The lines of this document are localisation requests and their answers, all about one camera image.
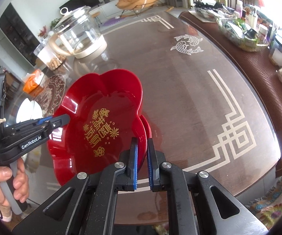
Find black display cabinet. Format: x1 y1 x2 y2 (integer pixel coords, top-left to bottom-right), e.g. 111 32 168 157
0 3 40 65

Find person's left hand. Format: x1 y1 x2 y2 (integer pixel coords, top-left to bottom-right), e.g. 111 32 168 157
0 158 30 222

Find clear plastic snack jar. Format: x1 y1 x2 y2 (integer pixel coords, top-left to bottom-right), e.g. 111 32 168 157
34 36 66 71

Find clear tray of bottles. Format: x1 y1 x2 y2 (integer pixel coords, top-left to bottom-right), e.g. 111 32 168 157
216 18 269 52

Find black television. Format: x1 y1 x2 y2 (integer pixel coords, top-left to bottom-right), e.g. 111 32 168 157
59 0 100 11

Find glass jar dark lid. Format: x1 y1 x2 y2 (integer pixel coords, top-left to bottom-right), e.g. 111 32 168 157
268 35 282 67

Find red flowers in vase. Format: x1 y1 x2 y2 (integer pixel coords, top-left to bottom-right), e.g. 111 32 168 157
38 25 48 39

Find glass kettle cream handle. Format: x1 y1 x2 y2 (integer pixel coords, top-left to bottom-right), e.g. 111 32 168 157
49 6 107 59

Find orange tissue pack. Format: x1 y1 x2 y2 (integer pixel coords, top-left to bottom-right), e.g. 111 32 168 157
23 69 44 93

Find floral patterned rug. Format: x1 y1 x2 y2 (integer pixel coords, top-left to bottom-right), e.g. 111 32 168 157
246 176 282 230

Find red flower-shaped plate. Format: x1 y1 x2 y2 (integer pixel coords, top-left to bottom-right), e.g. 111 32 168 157
47 69 147 186

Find brown woven table runner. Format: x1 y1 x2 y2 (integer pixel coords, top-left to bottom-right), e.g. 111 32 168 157
179 12 282 177

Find white tv cabinet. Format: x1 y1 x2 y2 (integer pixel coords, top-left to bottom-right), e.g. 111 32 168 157
89 0 129 20

